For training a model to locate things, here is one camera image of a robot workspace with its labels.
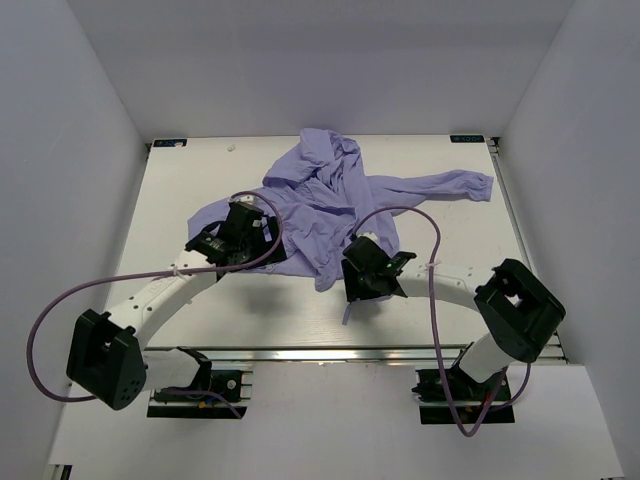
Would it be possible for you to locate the lavender zip-up hooded jacket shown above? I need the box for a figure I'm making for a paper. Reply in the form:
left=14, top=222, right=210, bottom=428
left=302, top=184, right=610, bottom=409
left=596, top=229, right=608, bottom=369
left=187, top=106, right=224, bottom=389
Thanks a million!
left=187, top=127, right=495, bottom=326

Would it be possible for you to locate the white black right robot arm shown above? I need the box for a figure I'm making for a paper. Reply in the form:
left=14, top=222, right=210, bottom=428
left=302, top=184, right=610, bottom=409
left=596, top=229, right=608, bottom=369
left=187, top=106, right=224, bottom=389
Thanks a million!
left=342, top=236, right=566, bottom=399

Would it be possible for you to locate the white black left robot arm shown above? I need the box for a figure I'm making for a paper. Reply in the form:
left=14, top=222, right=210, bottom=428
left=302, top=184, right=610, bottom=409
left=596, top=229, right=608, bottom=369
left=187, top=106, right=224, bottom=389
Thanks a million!
left=66, top=217, right=286, bottom=410

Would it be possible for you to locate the blue label sticker left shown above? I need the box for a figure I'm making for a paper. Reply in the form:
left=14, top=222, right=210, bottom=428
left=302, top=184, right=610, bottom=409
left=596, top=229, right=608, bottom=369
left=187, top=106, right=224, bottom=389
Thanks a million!
left=152, top=138, right=187, bottom=148

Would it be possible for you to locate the blue label sticker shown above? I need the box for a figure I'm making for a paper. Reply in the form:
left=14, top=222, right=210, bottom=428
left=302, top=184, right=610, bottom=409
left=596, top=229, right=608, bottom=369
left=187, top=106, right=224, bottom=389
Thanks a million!
left=152, top=138, right=187, bottom=148
left=449, top=134, right=485, bottom=144

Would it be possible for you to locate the blue label sticker right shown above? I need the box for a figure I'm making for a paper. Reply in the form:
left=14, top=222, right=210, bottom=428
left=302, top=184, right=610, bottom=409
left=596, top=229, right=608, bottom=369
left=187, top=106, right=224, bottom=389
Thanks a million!
left=449, top=134, right=485, bottom=144

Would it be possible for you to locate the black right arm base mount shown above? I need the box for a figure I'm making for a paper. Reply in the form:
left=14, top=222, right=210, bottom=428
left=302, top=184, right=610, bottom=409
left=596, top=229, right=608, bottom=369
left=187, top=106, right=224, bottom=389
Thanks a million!
left=411, top=366, right=515, bottom=428

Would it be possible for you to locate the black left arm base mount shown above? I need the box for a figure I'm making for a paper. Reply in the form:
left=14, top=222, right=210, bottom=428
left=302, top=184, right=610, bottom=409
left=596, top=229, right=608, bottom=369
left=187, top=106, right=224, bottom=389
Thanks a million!
left=147, top=362, right=253, bottom=420

